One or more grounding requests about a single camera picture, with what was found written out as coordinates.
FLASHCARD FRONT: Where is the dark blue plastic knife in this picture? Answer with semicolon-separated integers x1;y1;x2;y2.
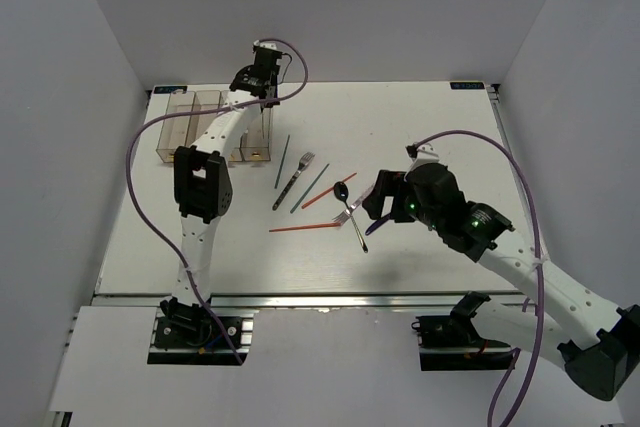
365;216;390;236

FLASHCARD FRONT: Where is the black spoon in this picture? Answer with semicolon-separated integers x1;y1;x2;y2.
333;181;369;253

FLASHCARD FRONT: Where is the pink handled fork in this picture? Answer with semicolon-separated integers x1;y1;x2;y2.
332;184;374;225

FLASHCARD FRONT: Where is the iridescent red spoon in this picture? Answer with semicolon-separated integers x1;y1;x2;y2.
260;102;269;144

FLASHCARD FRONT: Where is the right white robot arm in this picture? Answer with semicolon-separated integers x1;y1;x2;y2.
362;145;639;401

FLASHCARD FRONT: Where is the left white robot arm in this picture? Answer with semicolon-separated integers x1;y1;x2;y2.
172;41;283;307

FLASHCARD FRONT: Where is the orange chopstick upper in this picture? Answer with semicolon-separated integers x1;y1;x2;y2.
301;172;357;210

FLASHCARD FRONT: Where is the orange chopstick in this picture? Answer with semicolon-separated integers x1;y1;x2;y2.
269;222;341;233
301;172;357;210

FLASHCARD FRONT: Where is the clear container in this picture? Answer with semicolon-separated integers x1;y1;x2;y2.
209;91;249;161
239;100;272;163
156;91;195;164
185;90;224;147

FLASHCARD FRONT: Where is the teal chopstick left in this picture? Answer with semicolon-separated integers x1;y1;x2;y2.
274;134;291;190

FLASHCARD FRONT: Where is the teal chopstick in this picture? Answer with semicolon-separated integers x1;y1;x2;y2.
274;134;291;190
289;163;331;214

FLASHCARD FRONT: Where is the orange chopstick lower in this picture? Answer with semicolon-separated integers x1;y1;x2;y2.
269;222;341;233

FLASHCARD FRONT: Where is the teal chopstick right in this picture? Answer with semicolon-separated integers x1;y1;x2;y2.
289;163;331;214

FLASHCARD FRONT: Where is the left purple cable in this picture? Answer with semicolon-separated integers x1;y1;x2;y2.
125;38;309;366

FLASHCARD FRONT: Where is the silver fork dark handle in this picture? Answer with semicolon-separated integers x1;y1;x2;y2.
272;152;315;211

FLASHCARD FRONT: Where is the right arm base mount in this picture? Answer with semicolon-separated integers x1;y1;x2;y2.
411;292;515;372

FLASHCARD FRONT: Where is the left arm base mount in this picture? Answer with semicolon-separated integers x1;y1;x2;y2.
147;298;250;366

